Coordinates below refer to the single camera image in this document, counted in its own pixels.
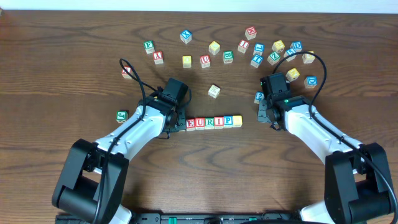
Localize blue 2 block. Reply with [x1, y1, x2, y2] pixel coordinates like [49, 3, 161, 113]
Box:
[254, 91, 265, 104]

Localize green F block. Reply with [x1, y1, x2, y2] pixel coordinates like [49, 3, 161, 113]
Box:
[144, 40, 155, 54]

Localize red i block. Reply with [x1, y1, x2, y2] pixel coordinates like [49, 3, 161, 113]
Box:
[238, 40, 249, 54]
[214, 116, 224, 129]

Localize blue S block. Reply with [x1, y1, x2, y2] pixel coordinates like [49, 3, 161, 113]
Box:
[284, 48, 296, 62]

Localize red u block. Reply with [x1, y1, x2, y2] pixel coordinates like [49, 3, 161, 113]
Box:
[195, 118, 205, 130]
[200, 55, 211, 68]

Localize yellow block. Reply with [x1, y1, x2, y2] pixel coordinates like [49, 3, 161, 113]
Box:
[233, 115, 243, 128]
[302, 51, 316, 64]
[182, 55, 192, 68]
[272, 40, 285, 54]
[209, 41, 221, 55]

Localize green J block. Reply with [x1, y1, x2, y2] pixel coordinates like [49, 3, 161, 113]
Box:
[116, 111, 129, 123]

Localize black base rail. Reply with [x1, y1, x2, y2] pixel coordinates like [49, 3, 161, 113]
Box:
[128, 211, 302, 224]

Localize yellow block mid right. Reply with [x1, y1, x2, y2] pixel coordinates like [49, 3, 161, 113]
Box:
[285, 68, 300, 82]

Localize blue T block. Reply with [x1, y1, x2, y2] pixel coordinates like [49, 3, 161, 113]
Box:
[251, 54, 264, 68]

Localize green Z block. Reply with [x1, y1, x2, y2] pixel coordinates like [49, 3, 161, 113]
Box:
[267, 52, 280, 65]

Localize red H block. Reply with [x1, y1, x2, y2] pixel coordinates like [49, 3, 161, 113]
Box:
[245, 26, 257, 40]

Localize green R block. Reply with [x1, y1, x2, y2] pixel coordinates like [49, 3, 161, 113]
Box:
[205, 118, 215, 129]

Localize blue P block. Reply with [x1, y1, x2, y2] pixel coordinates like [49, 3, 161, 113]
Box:
[223, 116, 233, 128]

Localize blue D block upper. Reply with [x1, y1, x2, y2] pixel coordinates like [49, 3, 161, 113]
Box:
[290, 41, 303, 52]

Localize blue D block lower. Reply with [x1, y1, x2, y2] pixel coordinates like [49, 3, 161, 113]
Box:
[304, 76, 318, 89]

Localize blue d block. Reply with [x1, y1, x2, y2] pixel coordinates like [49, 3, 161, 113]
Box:
[290, 41, 303, 52]
[304, 76, 318, 89]

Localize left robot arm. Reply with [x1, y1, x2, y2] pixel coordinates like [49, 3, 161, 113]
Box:
[52, 96, 185, 223]

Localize blue X block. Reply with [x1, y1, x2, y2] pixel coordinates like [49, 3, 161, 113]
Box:
[180, 30, 192, 44]

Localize red A block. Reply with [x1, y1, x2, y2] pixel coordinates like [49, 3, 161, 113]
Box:
[121, 66, 132, 79]

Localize white K block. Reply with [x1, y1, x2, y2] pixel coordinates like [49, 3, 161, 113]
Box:
[208, 85, 221, 98]

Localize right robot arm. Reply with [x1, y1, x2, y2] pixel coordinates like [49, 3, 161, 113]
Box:
[257, 96, 397, 223]

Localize green B block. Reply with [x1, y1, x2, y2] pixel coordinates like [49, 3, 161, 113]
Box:
[223, 50, 234, 63]

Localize red E block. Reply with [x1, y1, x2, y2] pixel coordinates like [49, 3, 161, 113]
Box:
[186, 119, 196, 131]

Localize blue L block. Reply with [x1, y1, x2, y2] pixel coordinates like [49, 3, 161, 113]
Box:
[253, 43, 264, 56]

